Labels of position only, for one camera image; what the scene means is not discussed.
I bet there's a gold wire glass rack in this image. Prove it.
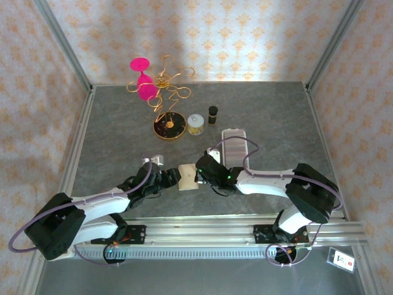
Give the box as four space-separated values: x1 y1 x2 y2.
126 55 196 141

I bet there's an aluminium table edge rail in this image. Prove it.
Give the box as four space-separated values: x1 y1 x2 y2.
303 82 351 221
58 85 96 197

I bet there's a grey slotted cable duct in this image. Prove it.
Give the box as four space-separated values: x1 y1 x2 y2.
73 244 311 261

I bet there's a white label badge red mark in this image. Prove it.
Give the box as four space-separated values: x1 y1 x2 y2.
325 246 357 273

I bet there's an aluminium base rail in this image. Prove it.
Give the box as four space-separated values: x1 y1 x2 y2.
122 213 368 246

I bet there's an aluminium frame post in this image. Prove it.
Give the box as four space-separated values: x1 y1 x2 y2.
306 0 366 93
33 0 94 93

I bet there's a clear plastic card tray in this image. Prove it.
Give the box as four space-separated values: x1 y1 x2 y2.
221 128 248 167

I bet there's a beige card holder wallet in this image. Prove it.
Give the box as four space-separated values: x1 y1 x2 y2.
177 163 199 192

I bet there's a small yellow jar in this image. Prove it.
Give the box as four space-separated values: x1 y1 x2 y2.
187 113 206 136

